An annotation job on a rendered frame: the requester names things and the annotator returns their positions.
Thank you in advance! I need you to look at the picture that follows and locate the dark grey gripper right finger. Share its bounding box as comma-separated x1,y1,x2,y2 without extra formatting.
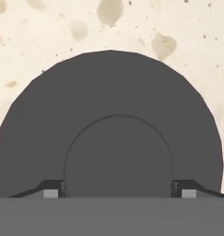
170,179,224,199

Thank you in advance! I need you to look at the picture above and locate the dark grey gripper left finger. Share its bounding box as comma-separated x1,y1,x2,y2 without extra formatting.
7,179,69,199

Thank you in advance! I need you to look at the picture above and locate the dark grey round blender lid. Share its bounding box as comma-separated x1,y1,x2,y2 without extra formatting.
0,49,224,199

